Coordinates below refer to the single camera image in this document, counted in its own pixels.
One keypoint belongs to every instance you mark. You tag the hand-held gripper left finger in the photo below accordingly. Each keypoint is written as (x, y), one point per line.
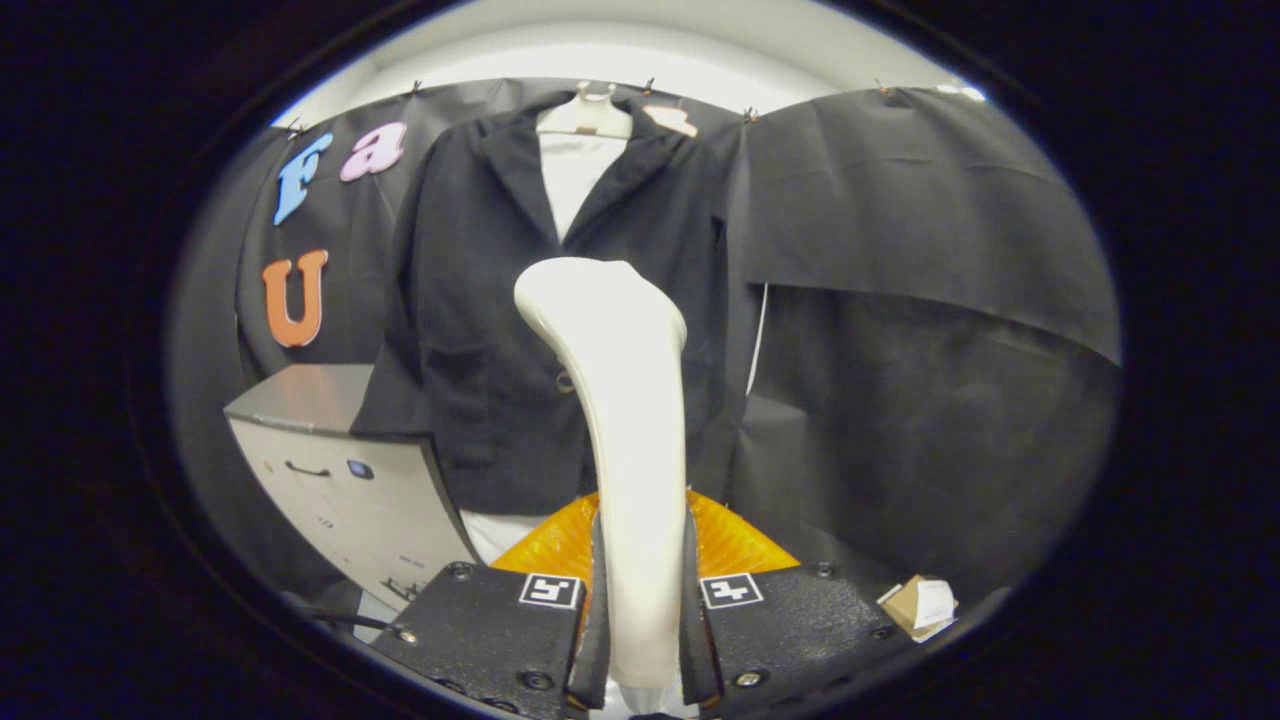
(490, 630)

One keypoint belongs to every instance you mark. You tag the small cardboard box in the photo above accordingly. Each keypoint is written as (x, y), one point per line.
(915, 607)

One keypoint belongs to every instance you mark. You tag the white mannequin torso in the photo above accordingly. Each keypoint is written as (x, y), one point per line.
(575, 180)

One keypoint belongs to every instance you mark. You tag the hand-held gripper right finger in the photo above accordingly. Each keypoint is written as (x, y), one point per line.
(800, 630)

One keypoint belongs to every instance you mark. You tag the black suit jacket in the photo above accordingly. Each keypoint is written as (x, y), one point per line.
(470, 330)

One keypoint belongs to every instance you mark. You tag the black backdrop cloth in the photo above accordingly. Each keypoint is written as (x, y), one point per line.
(950, 400)

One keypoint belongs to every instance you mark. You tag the grey filing cabinet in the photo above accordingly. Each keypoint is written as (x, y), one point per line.
(360, 510)

